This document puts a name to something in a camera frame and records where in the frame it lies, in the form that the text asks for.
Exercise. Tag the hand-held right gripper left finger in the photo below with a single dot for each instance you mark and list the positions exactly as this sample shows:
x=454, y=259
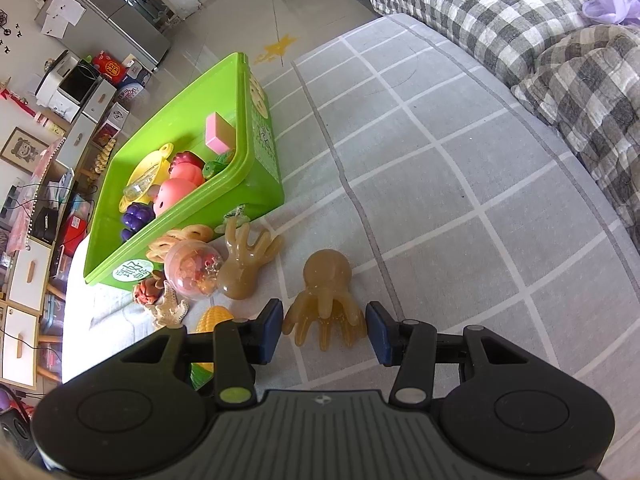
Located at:
x=272, y=330

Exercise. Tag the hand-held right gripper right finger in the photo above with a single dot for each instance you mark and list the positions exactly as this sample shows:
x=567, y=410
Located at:
x=377, y=332

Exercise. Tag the purple toy grapes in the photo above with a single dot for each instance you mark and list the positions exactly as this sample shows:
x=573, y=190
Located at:
x=137, y=216

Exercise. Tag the orange toy crab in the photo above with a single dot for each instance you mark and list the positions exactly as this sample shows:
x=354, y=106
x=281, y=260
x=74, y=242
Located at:
x=146, y=291

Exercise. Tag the red gift box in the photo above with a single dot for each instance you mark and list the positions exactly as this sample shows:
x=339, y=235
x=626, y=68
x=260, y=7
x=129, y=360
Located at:
x=111, y=66

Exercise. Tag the grey checked blanket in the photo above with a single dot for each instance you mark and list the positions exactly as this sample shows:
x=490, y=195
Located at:
x=500, y=10

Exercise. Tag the yellow toy corn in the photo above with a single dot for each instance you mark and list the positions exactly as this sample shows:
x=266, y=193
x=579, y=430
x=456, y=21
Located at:
x=212, y=321

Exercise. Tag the yellow toy colander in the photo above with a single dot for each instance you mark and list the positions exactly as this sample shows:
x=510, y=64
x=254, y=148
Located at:
x=150, y=167

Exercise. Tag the green plastic storage box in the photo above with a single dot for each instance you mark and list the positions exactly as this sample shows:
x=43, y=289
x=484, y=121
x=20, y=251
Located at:
x=252, y=180

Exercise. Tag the pink rubber animal toy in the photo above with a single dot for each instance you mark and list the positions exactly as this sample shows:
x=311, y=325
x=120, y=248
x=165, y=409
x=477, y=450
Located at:
x=175, y=194

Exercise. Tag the clear plastic case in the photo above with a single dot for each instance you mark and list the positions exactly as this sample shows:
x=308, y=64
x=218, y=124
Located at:
x=136, y=191

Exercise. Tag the grey grid bed sheet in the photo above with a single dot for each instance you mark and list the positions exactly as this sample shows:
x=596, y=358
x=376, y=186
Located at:
x=450, y=185

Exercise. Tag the silver refrigerator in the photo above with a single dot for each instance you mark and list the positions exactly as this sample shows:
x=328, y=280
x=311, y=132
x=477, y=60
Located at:
x=115, y=5

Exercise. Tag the white microwave oven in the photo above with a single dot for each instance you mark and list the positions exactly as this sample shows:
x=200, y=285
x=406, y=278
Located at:
x=50, y=77

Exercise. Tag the white wooden drawer cabinet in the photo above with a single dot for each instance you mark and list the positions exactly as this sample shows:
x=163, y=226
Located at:
x=25, y=280

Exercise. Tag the brown rubber hand toy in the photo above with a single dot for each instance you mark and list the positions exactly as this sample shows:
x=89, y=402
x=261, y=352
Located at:
x=240, y=275
x=325, y=275

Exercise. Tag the white grey TV cabinet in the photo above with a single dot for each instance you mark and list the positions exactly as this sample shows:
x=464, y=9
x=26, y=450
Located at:
x=85, y=120

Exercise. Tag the pink clear capsule ball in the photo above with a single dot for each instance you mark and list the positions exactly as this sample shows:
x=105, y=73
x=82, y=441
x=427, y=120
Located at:
x=192, y=270

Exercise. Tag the black microwave oven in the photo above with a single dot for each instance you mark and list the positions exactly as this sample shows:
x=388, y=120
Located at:
x=77, y=82

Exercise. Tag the tan toy pretzel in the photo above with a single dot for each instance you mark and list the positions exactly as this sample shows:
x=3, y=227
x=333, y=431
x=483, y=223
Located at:
x=162, y=249
x=196, y=232

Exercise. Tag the small orange pink toy box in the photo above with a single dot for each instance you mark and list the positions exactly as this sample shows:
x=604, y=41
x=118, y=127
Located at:
x=219, y=132

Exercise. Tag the framed cartoon picture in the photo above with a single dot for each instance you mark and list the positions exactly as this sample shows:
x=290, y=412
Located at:
x=20, y=150

